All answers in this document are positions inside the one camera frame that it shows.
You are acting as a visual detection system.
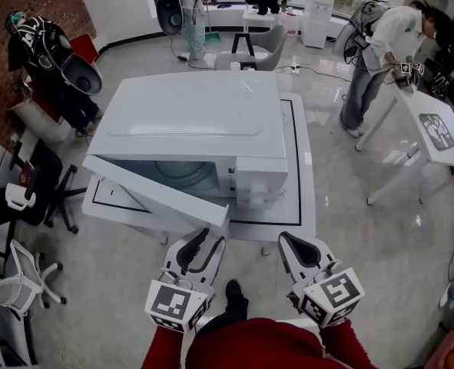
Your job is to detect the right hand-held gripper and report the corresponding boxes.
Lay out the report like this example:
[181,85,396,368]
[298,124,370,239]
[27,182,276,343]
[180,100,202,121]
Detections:
[277,231,366,329]

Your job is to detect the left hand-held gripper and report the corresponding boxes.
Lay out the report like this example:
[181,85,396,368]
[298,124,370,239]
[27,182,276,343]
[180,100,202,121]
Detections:
[144,227,227,334]

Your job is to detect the white microwave door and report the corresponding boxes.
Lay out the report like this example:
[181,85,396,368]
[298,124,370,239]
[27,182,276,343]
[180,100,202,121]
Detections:
[81,154,231,241]

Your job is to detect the person's left forearm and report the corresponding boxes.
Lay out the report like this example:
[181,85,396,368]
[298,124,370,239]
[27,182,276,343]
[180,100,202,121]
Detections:
[141,323,185,369]

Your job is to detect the person's right forearm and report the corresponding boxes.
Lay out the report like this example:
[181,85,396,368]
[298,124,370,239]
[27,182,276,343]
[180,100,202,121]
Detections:
[318,318,377,369]

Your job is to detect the white microwave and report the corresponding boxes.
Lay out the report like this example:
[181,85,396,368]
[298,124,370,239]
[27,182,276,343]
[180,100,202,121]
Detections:
[86,70,290,211]

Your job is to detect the person's left black shoe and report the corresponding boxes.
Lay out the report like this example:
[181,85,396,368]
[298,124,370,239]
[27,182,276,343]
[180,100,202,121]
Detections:
[225,279,250,314]

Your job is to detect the person's left leg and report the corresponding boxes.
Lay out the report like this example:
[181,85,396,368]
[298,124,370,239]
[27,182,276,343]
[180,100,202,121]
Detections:
[197,305,250,336]

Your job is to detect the white table with black lines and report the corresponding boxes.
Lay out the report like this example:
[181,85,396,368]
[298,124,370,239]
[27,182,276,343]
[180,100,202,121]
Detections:
[81,92,316,255]

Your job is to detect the glass turntable plate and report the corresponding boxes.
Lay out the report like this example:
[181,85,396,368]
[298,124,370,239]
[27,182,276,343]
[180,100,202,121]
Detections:
[153,161,218,198]

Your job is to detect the person's red sweater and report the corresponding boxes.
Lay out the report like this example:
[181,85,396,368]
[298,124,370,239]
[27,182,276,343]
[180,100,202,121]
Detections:
[186,317,327,369]

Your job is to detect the black office chair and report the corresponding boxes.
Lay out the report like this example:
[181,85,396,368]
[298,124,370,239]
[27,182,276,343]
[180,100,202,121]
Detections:
[0,140,88,234]

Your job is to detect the white mesh chair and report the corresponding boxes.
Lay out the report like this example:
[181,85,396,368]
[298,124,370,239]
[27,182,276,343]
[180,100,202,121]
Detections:
[0,238,68,321]

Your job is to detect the grey rounded square tray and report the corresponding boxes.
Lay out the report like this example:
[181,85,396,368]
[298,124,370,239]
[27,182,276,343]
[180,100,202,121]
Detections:
[418,112,454,152]

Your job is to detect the white plastic holder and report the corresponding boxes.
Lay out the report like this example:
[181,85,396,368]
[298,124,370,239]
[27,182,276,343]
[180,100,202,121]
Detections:
[5,182,37,211]

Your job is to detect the plain white table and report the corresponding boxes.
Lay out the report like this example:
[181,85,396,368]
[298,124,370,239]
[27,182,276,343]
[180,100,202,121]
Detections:
[355,86,454,206]

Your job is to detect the dark red booklet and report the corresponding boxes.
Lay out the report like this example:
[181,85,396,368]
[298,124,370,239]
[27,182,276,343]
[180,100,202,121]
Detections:
[18,161,35,186]

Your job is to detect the red and white cabinet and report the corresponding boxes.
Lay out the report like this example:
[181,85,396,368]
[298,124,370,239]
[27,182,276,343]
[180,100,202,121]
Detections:
[8,85,74,144]

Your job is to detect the grey chair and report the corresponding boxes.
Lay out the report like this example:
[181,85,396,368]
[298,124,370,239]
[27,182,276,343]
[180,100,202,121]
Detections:
[214,24,288,71]

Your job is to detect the green broom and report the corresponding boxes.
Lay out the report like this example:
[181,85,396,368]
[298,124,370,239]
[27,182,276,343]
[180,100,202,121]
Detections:
[203,4,222,45]

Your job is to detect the grey backpack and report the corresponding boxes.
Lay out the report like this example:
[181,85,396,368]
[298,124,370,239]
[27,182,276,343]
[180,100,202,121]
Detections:
[333,1,389,59]

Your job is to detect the black stool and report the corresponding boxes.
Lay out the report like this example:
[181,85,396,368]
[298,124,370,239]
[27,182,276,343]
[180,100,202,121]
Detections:
[231,32,257,57]

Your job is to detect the white water dispenser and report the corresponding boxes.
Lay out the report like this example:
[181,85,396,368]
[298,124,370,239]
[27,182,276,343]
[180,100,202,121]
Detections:
[302,0,334,49]

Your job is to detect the small white table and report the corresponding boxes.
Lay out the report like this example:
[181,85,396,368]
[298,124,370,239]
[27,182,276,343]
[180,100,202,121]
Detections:
[242,8,289,34]

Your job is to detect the black backpack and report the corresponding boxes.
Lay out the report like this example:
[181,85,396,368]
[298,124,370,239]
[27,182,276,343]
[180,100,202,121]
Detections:
[18,17,104,98]
[155,0,197,36]

